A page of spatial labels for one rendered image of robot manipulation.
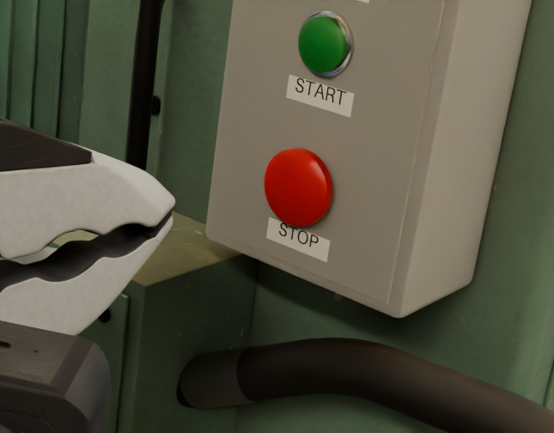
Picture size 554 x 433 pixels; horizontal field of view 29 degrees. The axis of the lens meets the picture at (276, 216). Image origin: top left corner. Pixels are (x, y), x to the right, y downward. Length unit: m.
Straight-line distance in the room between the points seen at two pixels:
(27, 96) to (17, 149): 0.38
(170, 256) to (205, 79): 0.09
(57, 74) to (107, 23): 0.06
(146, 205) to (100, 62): 0.29
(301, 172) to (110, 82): 0.24
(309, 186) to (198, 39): 0.14
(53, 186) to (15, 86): 0.37
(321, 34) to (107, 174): 0.11
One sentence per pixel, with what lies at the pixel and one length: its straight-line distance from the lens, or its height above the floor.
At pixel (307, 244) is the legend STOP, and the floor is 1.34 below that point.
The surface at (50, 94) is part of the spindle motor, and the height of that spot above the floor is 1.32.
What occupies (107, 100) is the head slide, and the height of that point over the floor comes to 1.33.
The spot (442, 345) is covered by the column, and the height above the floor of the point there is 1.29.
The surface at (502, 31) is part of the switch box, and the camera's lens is 0.41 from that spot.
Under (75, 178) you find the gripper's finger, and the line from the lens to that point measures 0.32.
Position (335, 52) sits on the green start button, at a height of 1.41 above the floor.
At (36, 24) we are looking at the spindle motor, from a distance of 0.66.
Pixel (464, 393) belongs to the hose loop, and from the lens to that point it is 0.42.
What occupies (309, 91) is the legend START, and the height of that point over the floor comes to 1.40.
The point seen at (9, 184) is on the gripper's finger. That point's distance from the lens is 0.30.
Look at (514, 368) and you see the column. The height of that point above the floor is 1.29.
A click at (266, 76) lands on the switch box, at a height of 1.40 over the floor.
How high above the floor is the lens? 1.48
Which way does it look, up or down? 19 degrees down
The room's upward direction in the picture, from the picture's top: 8 degrees clockwise
